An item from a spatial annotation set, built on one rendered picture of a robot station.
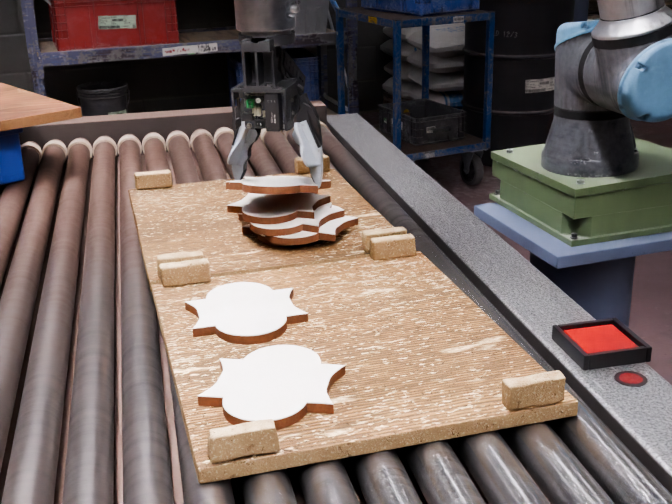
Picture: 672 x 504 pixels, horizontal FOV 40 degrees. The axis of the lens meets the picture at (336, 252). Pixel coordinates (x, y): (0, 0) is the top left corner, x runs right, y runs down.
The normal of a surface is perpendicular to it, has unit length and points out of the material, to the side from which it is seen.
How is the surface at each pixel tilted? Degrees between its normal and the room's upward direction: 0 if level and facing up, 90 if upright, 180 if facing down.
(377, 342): 0
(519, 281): 0
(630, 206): 90
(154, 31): 90
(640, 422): 0
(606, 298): 90
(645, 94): 96
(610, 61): 103
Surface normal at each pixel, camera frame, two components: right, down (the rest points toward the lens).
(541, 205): -0.95, 0.14
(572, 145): -0.61, 0.00
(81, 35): 0.33, 0.33
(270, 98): -0.22, 0.36
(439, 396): -0.03, -0.93
